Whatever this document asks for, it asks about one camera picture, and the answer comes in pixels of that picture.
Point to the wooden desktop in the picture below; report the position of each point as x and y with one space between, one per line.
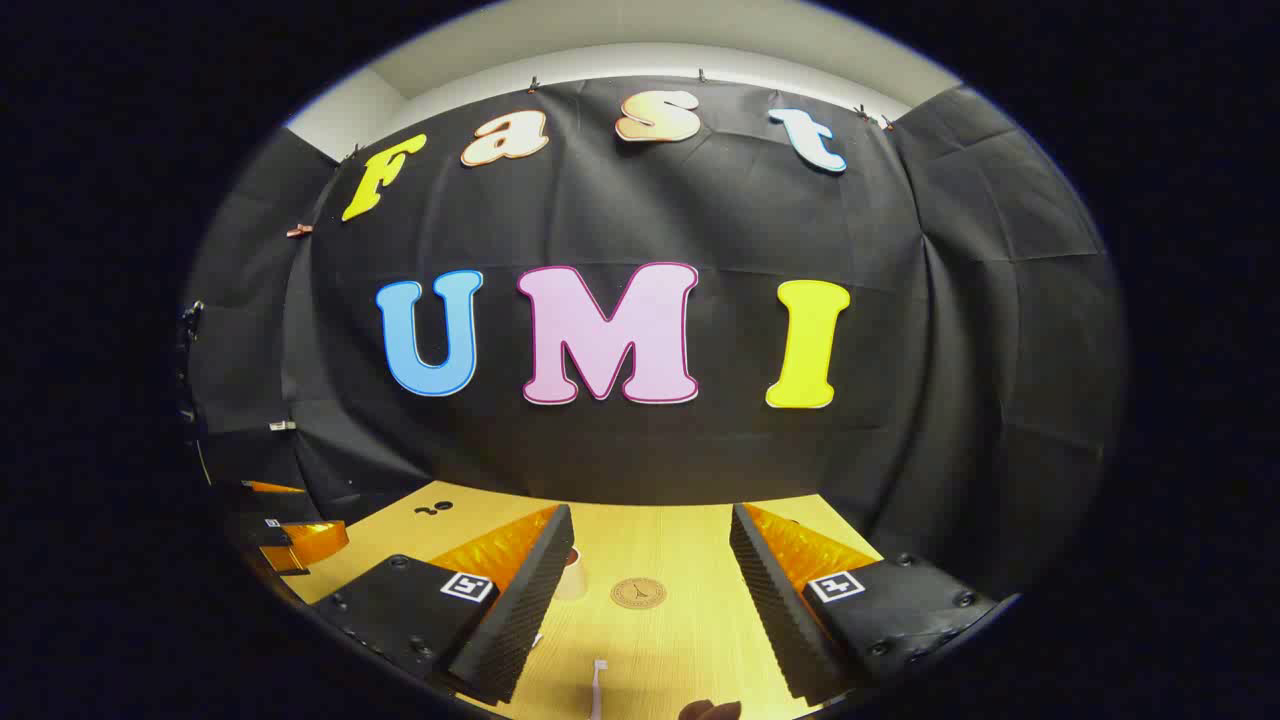
660 640

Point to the beige cup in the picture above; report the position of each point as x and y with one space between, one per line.
574 578

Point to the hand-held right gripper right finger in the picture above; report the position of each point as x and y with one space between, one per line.
770 600

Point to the white toothbrush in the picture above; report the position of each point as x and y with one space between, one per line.
598 690

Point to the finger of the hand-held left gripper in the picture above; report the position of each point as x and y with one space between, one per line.
275 489
310 542

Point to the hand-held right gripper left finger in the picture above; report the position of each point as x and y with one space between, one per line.
520 600

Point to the black backdrop cloth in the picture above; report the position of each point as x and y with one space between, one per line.
720 220

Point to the round wooden coaster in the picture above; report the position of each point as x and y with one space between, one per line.
638 593

